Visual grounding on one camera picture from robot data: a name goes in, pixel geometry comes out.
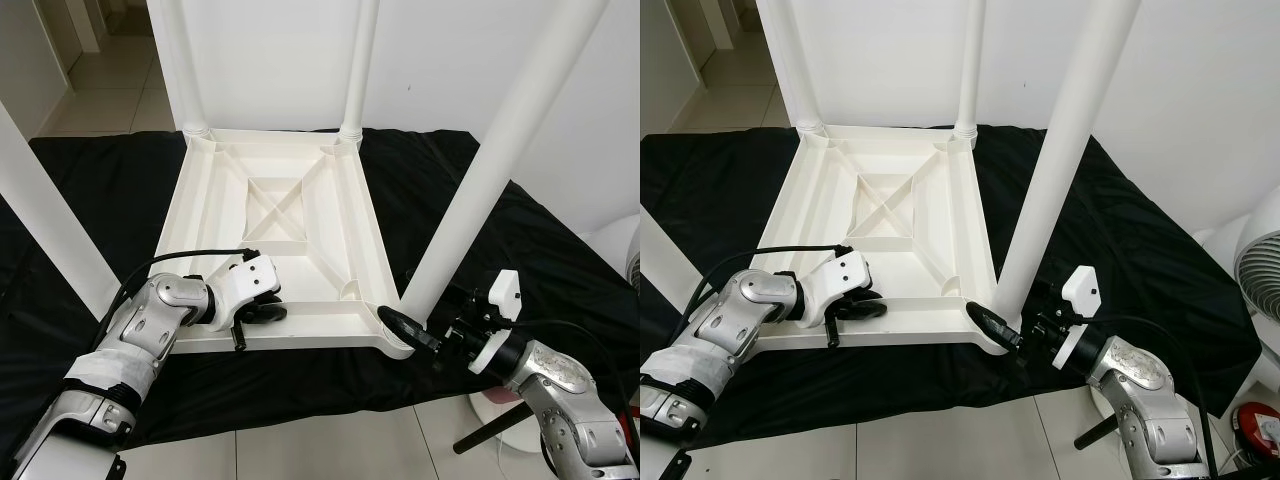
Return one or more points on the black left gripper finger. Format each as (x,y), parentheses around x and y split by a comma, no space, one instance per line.
(863,309)
(268,312)

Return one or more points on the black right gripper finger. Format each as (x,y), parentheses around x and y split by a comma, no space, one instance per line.
(405,328)
(993,324)

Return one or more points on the white plastic table top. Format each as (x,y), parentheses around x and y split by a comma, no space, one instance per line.
(800,220)
(200,230)

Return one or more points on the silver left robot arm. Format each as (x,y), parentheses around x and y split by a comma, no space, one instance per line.
(750,310)
(150,320)

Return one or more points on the black table cloth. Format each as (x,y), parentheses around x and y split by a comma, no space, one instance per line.
(1160,290)
(560,300)

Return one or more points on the red black round device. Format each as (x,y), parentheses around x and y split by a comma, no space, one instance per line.
(1260,428)

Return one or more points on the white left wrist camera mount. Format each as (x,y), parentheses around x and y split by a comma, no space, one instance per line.
(245,280)
(835,275)

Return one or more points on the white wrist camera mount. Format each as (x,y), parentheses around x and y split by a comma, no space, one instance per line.
(1082,285)
(505,290)
(245,280)
(835,275)

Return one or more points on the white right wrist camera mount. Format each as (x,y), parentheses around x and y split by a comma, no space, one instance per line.
(505,290)
(1082,285)

